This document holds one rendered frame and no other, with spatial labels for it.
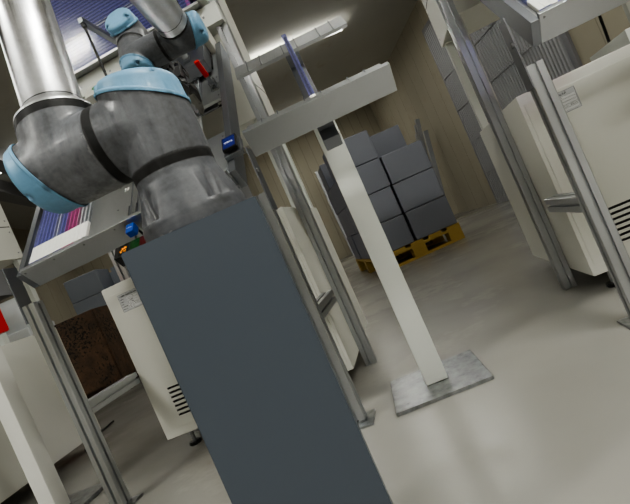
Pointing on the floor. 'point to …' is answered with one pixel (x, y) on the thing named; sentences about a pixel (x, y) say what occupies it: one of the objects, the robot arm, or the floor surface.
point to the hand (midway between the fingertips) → (198, 114)
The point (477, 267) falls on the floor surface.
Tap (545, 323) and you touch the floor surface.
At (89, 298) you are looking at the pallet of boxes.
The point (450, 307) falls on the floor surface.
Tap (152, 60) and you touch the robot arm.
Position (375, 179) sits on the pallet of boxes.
